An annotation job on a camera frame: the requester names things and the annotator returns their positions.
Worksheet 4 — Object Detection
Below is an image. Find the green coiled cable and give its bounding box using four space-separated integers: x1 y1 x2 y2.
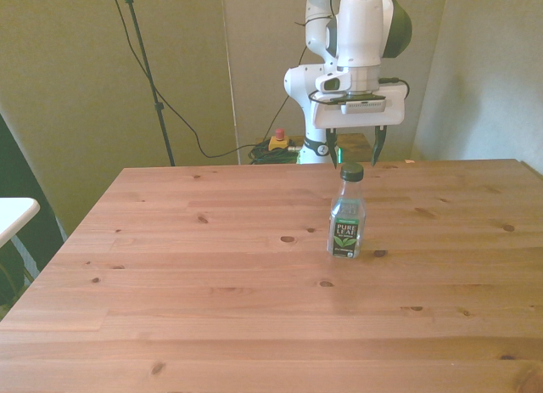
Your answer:
247 141 303 166

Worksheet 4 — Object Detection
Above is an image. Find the yellow emergency stop button box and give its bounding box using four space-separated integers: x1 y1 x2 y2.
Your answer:
269 128 300 154

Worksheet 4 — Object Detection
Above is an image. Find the clear Pure Leaf tea bottle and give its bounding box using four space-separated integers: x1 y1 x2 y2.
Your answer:
327 162 367 260

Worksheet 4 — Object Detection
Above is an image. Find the long black hanging cable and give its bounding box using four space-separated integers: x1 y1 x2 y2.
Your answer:
107 0 272 160

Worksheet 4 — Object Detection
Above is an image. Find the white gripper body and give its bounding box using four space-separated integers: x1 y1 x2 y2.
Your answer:
312 82 406 130

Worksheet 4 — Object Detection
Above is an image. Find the black tripod stand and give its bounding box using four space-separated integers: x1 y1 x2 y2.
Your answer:
120 0 176 167

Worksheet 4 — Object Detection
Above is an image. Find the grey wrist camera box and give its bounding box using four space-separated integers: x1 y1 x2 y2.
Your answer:
339 96 389 115

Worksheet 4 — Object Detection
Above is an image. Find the white side table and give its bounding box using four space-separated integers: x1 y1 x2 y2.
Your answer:
0 197 42 249

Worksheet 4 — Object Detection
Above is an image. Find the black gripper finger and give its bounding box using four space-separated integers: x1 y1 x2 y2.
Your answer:
370 126 389 167
326 128 341 170

